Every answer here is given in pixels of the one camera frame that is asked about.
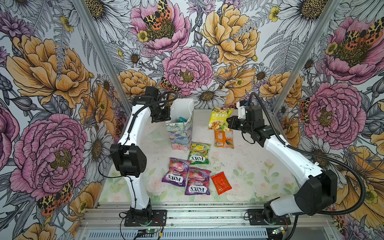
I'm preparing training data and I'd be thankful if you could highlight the yellow snack packet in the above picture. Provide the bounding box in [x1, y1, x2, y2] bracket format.
[208, 108, 234, 132]

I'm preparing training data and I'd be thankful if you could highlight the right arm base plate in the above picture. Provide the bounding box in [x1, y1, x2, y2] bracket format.
[244, 209, 291, 226]

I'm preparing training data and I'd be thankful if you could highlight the aluminium corner post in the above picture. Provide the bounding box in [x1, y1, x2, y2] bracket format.
[271, 0, 343, 115]
[74, 1, 132, 115]

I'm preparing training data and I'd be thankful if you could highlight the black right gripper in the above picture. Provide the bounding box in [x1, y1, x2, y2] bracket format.
[225, 115, 254, 134]

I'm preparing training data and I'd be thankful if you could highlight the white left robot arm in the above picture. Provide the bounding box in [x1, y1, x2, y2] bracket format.
[110, 87, 179, 213]

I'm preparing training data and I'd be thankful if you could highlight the orange snack packet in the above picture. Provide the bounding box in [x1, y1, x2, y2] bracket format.
[215, 130, 235, 149]

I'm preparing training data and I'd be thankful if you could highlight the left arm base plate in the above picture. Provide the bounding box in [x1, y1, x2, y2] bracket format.
[124, 209, 168, 227]

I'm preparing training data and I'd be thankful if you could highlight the purple Fox's bag left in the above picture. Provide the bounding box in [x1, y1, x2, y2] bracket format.
[162, 158, 191, 187]

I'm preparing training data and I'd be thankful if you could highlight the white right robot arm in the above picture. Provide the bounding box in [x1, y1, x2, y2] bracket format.
[227, 106, 338, 220]

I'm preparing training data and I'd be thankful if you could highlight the left aluminium corner post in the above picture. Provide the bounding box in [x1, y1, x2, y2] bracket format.
[74, 1, 132, 115]

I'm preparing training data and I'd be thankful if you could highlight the green Fox's candy bag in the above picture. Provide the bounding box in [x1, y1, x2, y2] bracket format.
[188, 142, 211, 165]

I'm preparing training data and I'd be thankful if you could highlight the green circuit board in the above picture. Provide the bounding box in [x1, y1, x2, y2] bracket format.
[137, 229, 164, 237]
[267, 227, 286, 235]

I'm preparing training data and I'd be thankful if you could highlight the purple fox's bag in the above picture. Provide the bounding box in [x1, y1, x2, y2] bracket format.
[162, 158, 191, 187]
[185, 167, 211, 196]

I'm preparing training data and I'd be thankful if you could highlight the aluminium rail frame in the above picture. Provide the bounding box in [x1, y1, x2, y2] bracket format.
[76, 203, 342, 240]

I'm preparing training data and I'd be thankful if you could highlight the black corrugated cable conduit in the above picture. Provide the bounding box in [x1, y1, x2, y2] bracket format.
[247, 91, 367, 216]

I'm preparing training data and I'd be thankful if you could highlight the floral paper gift bag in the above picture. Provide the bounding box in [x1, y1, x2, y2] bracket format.
[166, 99, 195, 151]

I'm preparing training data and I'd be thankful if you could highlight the right aluminium corner post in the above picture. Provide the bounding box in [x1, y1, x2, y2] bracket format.
[271, 0, 343, 115]

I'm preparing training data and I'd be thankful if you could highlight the teal white snack packet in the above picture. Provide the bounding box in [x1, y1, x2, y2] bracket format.
[178, 117, 188, 123]

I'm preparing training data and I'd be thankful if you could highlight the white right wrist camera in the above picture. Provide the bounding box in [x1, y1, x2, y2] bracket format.
[236, 101, 248, 119]

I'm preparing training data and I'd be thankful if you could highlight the red sauce sachet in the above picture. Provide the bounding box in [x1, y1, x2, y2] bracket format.
[211, 172, 232, 195]

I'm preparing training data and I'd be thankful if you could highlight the purple Fox's bag right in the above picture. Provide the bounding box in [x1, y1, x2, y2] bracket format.
[185, 167, 211, 196]

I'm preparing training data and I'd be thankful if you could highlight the green circuit board left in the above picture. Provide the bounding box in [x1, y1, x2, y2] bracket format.
[137, 229, 164, 237]

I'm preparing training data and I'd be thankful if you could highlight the green circuit board right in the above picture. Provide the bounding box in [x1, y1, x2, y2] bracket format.
[267, 227, 286, 235]

